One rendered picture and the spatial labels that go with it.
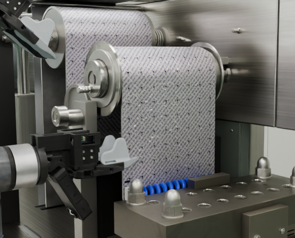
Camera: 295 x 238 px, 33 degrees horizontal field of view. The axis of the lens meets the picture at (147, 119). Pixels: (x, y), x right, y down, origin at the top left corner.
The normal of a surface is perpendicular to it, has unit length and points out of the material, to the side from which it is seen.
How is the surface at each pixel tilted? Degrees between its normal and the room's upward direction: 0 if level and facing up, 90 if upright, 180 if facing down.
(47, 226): 0
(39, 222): 0
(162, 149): 90
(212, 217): 90
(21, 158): 61
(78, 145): 90
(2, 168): 76
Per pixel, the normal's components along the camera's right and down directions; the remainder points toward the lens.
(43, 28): 0.49, 0.06
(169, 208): -0.44, 0.12
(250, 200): 0.00, -0.99
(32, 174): 0.56, 0.28
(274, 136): -0.83, 0.08
